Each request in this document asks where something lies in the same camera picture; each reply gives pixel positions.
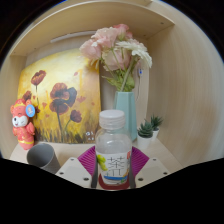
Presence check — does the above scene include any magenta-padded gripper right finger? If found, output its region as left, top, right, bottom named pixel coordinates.
left=128, top=146, right=171, bottom=190

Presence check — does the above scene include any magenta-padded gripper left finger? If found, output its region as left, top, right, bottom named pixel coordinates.
left=54, top=145, right=100, bottom=190

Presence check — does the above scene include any clear plastic drink bottle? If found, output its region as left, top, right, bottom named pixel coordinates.
left=94, top=109, right=133, bottom=186

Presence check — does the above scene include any grey mug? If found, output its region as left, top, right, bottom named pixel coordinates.
left=26, top=143, right=62, bottom=175

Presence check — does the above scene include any rosette succulent in white pot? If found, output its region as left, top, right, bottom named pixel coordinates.
left=137, top=120, right=155, bottom=150

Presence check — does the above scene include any red plush toy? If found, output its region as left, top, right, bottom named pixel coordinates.
left=9, top=98, right=37, bottom=151

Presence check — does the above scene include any pale teal vase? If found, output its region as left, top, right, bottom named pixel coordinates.
left=114, top=90, right=138, bottom=142

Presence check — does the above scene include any yellow poppy flower painting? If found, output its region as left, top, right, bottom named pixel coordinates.
left=16, top=48, right=102, bottom=145

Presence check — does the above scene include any pink and white flower bouquet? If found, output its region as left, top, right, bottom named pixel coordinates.
left=78, top=23, right=153, bottom=93

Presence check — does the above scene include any white light bar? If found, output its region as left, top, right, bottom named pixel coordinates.
left=49, top=30, right=98, bottom=44

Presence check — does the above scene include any light wooden shelf unit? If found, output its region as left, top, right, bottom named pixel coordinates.
left=9, top=0, right=176, bottom=58

